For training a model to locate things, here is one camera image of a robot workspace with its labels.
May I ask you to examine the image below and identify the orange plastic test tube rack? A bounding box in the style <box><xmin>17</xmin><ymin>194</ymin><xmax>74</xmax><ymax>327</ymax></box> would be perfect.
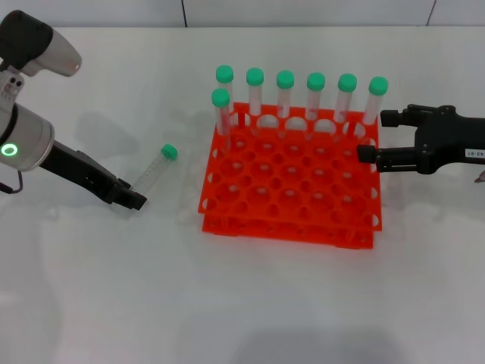
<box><xmin>197</xmin><ymin>102</ymin><xmax>383</xmax><ymax>251</ymax></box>

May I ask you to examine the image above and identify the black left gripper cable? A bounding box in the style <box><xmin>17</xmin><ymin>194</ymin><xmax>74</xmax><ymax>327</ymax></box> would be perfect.
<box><xmin>0</xmin><ymin>170</ymin><xmax>24</xmax><ymax>195</ymax></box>

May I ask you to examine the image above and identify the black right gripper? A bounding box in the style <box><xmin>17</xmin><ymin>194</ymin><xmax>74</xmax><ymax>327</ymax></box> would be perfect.
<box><xmin>356</xmin><ymin>105</ymin><xmax>485</xmax><ymax>175</ymax></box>

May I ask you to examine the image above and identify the clear test tube green cap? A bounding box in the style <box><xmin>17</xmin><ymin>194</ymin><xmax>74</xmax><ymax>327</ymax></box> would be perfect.
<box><xmin>245</xmin><ymin>67</ymin><xmax>265</xmax><ymax>136</ymax></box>
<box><xmin>129</xmin><ymin>143</ymin><xmax>179</xmax><ymax>191</ymax></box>
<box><xmin>211</xmin><ymin>87</ymin><xmax>233</xmax><ymax>152</ymax></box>
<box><xmin>214</xmin><ymin>64</ymin><xmax>236</xmax><ymax>130</ymax></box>
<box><xmin>361</xmin><ymin>76</ymin><xmax>390</xmax><ymax>147</ymax></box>
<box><xmin>305</xmin><ymin>71</ymin><xmax>327</xmax><ymax>140</ymax></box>
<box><xmin>275</xmin><ymin>70</ymin><xmax>296</xmax><ymax>140</ymax></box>
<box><xmin>333</xmin><ymin>73</ymin><xmax>358</xmax><ymax>143</ymax></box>

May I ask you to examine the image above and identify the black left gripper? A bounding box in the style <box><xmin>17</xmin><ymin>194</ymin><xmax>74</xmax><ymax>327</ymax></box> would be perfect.
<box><xmin>39</xmin><ymin>140</ymin><xmax>149</xmax><ymax>212</ymax></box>

